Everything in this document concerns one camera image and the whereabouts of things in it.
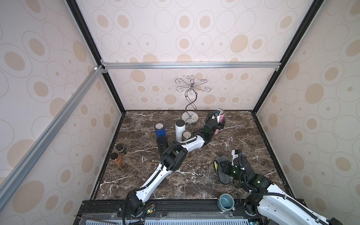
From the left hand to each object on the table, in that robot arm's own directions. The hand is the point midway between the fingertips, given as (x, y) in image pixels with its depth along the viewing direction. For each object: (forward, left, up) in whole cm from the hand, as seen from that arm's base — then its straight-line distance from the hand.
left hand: (224, 113), depth 95 cm
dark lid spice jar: (-23, +67, -8) cm, 72 cm away
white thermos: (-15, +30, +2) cm, 33 cm away
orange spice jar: (-29, +68, -11) cm, 74 cm away
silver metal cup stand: (+10, +22, -15) cm, 29 cm away
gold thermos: (-20, +26, +4) cm, 33 cm away
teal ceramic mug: (-51, +4, -17) cm, 53 cm away
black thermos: (-26, +39, +4) cm, 47 cm away
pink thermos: (-5, +3, +1) cm, 5 cm away
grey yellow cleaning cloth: (-40, +5, -9) cm, 41 cm away
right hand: (-32, +4, -8) cm, 33 cm away
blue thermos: (-16, +42, +1) cm, 45 cm away
